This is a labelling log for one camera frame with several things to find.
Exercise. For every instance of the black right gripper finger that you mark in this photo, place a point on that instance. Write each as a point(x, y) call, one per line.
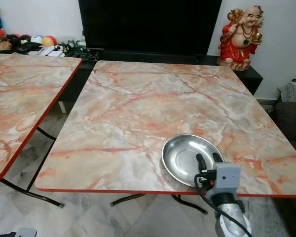
point(217, 159)
point(202, 162)

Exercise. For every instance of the round silver metal plate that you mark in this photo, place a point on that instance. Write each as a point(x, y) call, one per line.
point(182, 158)

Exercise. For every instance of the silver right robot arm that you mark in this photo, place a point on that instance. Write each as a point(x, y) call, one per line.
point(233, 217)

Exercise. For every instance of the large marble pattern folding table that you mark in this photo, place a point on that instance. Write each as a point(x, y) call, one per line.
point(133, 118)

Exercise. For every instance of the grey patterned cushion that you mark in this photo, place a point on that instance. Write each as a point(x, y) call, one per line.
point(293, 92)

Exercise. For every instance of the black television console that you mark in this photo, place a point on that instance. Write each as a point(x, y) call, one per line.
point(167, 58)

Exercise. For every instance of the red laughing Buddha statue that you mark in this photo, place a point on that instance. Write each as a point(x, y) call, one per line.
point(240, 40)

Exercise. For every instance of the black flat television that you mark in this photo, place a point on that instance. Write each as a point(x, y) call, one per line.
point(148, 25)

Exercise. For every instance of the black telephone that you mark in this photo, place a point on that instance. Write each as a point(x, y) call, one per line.
point(28, 47)

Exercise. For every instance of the white teal ball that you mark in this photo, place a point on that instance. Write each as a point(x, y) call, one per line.
point(37, 39)

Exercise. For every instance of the orange ball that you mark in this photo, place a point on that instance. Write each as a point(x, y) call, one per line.
point(50, 40)

